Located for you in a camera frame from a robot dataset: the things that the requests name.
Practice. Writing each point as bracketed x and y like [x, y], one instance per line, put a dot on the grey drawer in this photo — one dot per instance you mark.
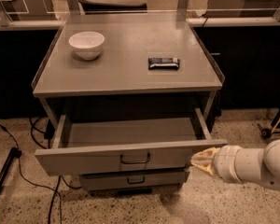
[126, 145]
[134, 179]

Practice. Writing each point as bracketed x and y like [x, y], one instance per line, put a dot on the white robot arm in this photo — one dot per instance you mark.
[238, 165]

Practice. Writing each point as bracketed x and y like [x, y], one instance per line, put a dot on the grey lower drawer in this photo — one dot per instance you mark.
[134, 179]

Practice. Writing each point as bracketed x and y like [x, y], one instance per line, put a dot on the white ceramic bowl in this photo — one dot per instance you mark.
[87, 45]

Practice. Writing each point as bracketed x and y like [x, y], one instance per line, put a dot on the grey top drawer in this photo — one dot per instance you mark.
[126, 145]

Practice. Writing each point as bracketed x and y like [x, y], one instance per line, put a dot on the black floor stand bar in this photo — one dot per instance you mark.
[13, 154]

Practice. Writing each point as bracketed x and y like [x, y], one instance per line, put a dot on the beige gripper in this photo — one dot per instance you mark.
[224, 163]

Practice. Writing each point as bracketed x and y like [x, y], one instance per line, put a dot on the dark blue snack bar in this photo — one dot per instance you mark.
[163, 63]

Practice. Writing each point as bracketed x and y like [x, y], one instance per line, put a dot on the grey drawer cabinet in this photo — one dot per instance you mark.
[118, 85]

